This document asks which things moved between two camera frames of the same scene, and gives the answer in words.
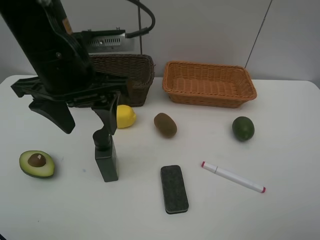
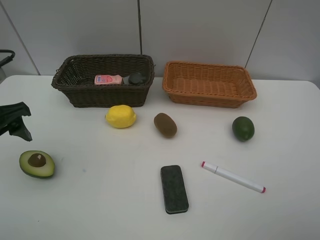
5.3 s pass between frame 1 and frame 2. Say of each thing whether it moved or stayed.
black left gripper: moved
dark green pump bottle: moved
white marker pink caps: stayed
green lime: stayed
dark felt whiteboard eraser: stayed
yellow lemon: stayed
